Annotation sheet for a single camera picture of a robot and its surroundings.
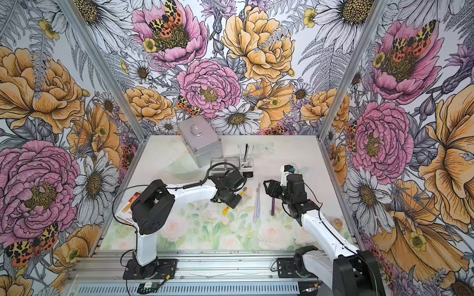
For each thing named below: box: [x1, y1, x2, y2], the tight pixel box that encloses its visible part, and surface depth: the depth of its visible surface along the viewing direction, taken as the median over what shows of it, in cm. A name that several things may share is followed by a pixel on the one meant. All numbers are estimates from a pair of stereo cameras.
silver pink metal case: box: [176, 115, 223, 169], surface depth 104 cm
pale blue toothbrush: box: [256, 182, 262, 218], surface depth 93 cm
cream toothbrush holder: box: [209, 155, 255, 179], surface depth 99 cm
